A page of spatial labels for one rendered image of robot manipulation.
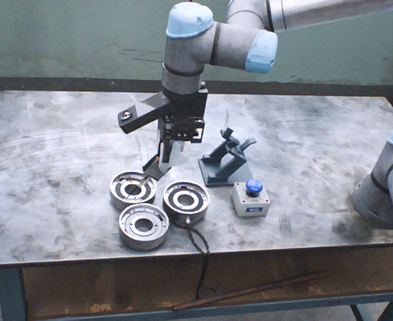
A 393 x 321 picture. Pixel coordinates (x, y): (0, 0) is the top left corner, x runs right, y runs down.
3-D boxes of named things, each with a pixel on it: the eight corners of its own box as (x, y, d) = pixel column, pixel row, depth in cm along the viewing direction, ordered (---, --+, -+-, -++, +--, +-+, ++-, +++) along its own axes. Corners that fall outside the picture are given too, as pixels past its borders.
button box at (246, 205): (237, 217, 120) (242, 202, 117) (230, 195, 125) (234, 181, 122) (271, 216, 122) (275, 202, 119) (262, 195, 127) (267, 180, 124)
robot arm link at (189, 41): (216, 24, 85) (165, 14, 85) (206, 81, 92) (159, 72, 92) (220, 4, 91) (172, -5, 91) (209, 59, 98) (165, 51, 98)
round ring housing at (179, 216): (160, 192, 123) (161, 179, 120) (203, 192, 125) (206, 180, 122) (163, 225, 115) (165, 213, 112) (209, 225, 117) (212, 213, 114)
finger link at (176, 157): (187, 181, 109) (192, 144, 104) (159, 181, 108) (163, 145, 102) (185, 171, 112) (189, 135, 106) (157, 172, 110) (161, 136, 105)
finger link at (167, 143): (170, 167, 104) (174, 130, 99) (162, 167, 104) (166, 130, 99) (166, 153, 108) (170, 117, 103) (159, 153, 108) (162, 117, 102)
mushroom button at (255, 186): (244, 204, 120) (248, 189, 117) (240, 192, 123) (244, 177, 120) (260, 204, 121) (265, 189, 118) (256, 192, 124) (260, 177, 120)
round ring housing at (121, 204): (100, 195, 119) (100, 183, 116) (134, 176, 125) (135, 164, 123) (129, 222, 114) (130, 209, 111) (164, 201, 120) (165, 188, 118)
